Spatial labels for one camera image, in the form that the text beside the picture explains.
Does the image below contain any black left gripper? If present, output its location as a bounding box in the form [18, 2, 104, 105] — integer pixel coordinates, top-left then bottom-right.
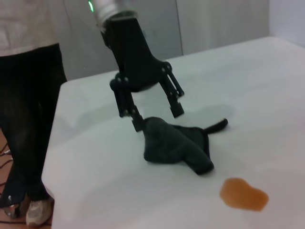
[100, 16, 185, 133]

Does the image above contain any dark cloth rag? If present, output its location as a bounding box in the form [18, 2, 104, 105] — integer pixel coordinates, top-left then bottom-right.
[142, 116, 229, 176]

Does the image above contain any person in black trousers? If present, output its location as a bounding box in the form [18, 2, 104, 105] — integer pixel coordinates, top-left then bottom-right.
[0, 0, 69, 228]

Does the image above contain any orange brown liquid stain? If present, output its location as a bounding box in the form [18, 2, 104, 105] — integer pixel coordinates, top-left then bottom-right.
[219, 177, 270, 212]

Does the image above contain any thin floor cable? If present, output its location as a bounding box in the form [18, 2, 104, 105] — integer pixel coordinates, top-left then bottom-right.
[0, 142, 13, 166]

